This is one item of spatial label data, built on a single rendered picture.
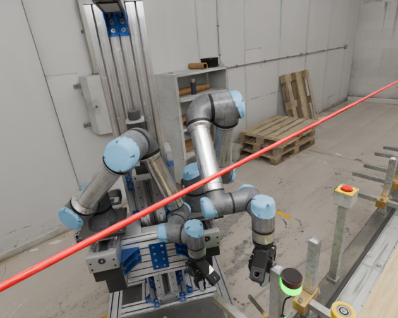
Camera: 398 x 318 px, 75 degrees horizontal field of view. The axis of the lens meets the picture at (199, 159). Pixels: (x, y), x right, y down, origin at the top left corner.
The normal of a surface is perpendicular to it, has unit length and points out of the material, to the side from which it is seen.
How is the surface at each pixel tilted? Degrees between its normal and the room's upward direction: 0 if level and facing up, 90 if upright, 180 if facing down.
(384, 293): 0
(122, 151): 85
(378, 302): 0
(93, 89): 90
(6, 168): 90
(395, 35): 90
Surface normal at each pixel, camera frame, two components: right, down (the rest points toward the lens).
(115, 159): -0.15, 0.32
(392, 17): -0.74, 0.33
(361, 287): -0.09, -0.91
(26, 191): 0.66, 0.24
